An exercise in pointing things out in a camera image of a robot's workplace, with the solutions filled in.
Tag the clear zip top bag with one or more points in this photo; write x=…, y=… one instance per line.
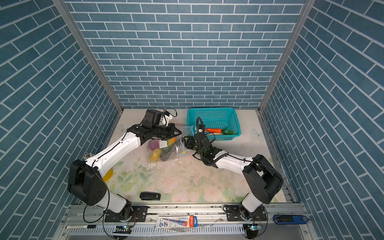
x=178, y=149

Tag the orange toy carrot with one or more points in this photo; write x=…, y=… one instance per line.
x=214, y=131

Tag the black marker pen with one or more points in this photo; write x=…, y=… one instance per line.
x=81, y=227

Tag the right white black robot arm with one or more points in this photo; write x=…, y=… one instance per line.
x=262, y=178

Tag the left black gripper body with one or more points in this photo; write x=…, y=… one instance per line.
x=165, y=132

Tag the yellow toy potato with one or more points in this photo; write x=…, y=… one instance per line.
x=155, y=155

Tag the aluminium mounting rail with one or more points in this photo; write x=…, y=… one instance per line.
x=213, y=219

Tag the yellow pen cup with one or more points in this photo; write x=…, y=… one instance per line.
x=108, y=175

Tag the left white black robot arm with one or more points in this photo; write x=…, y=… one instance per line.
x=86, y=177

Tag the purple toy onion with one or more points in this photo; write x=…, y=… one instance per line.
x=153, y=145

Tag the black rectangular device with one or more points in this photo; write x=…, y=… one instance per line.
x=150, y=196

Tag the black toy avocado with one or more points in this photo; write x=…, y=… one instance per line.
x=165, y=156

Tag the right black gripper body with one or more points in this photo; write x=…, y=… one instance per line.
x=192, y=144

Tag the toothbrush blister package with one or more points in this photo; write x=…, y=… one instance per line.
x=175, y=222

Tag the teal plastic basket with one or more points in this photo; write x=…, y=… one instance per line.
x=215, y=118

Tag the green toy leaf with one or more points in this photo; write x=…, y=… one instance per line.
x=227, y=131

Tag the blue black tool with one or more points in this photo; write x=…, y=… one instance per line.
x=290, y=220

